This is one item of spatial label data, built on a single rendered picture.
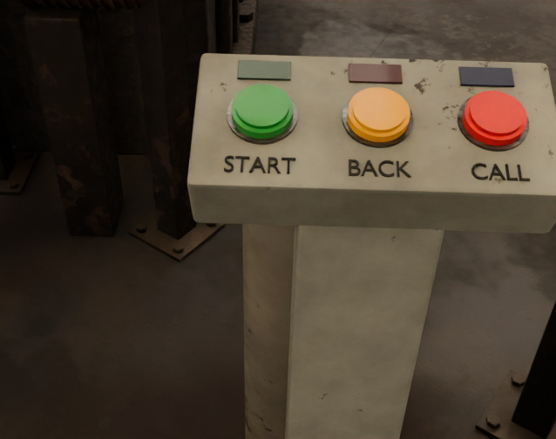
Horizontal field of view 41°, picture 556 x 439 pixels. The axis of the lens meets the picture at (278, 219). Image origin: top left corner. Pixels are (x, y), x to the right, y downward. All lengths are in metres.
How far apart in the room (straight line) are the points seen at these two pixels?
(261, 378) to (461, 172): 0.45
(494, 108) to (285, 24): 1.55
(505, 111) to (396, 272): 0.13
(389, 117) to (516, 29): 1.65
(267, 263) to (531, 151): 0.31
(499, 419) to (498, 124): 0.65
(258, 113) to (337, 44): 1.46
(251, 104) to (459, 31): 1.61
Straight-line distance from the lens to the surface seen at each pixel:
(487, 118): 0.49
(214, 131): 0.48
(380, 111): 0.48
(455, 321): 1.20
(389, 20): 2.08
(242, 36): 1.80
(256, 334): 0.81
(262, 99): 0.48
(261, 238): 0.70
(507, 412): 1.10
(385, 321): 0.57
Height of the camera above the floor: 0.86
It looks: 40 degrees down
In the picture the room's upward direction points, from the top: 2 degrees clockwise
